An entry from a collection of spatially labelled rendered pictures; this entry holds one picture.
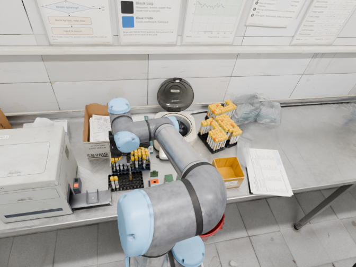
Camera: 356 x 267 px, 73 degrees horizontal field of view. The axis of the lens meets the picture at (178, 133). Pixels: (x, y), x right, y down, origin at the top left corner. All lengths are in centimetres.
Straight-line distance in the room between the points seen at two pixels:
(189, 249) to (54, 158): 60
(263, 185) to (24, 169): 110
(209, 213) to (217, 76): 116
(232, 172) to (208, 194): 90
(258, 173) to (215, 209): 95
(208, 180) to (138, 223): 16
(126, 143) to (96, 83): 72
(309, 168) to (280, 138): 25
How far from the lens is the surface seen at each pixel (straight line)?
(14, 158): 109
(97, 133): 140
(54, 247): 216
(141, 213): 44
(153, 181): 118
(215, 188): 49
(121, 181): 124
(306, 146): 173
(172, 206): 45
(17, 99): 159
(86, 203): 118
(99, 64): 137
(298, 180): 152
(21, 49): 136
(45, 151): 107
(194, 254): 87
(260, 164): 145
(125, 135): 77
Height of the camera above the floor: 196
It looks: 47 degrees down
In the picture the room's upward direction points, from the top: 9 degrees clockwise
